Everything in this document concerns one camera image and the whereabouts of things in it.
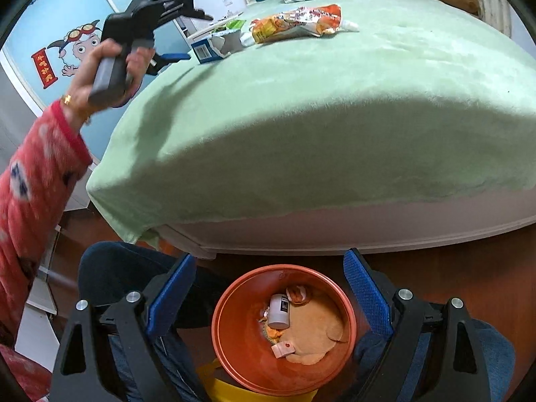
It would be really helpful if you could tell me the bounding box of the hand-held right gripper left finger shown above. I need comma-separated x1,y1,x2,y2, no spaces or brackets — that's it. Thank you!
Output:
50,253,210,402

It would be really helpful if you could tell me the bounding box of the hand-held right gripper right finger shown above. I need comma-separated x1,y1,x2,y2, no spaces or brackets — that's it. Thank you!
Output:
343,248,490,402

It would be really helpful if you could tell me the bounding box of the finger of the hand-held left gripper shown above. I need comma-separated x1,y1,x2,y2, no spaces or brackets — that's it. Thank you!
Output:
150,0,214,25
146,49,192,77

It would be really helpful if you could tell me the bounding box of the blue carton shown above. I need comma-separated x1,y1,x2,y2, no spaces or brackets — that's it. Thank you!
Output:
190,35,235,65

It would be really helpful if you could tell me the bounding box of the orange plastic bin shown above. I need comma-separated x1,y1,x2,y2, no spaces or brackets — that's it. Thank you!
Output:
211,264,357,395

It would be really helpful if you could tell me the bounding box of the beige cylinder can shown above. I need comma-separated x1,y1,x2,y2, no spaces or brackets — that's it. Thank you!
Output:
267,294,291,330

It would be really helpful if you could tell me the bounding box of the person's left forearm red sleeve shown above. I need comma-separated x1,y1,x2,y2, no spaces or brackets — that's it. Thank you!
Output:
0,100,93,344

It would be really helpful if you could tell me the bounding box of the person's left hand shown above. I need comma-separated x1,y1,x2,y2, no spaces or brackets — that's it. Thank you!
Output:
67,39,155,115

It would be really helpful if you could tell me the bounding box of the white nightstand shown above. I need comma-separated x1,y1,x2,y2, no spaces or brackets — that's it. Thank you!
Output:
184,8,246,40

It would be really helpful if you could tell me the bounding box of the green snack packet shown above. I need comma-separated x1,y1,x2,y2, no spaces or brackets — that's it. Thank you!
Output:
211,19,246,34

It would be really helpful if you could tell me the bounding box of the tan fuzzy cloth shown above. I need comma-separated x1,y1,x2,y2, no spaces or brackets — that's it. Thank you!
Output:
276,287,348,365

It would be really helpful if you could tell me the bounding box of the white bed with blue headboard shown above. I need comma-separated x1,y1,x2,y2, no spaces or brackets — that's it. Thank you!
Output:
157,0,536,260

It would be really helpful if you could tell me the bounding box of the white wardrobe with cartoon doors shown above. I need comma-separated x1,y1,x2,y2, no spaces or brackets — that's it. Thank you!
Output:
0,0,197,168

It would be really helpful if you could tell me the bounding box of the yellow plastic bag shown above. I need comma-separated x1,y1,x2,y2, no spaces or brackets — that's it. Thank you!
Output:
196,358,319,402

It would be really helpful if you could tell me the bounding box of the orange snack bag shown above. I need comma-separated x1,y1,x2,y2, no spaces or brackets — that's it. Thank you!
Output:
250,3,359,45

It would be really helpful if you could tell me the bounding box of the person's red robe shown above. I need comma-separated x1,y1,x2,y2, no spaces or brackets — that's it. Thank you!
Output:
0,341,57,402

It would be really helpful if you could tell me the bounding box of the floral beige curtain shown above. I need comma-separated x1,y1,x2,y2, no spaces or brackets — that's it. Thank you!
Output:
477,0,516,38

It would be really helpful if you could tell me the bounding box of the gold bracelet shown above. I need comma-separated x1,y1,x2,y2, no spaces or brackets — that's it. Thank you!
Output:
61,94,93,124

